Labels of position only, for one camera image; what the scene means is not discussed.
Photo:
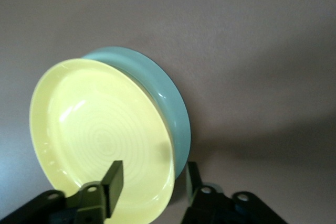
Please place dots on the light green round plate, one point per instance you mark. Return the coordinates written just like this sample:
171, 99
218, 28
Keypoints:
168, 90

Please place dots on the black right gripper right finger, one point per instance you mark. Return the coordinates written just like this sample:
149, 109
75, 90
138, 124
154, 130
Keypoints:
207, 205

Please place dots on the pale yellow round plate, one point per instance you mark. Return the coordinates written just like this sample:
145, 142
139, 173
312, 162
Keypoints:
105, 119

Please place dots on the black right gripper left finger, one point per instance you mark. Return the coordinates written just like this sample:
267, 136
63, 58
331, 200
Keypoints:
113, 190

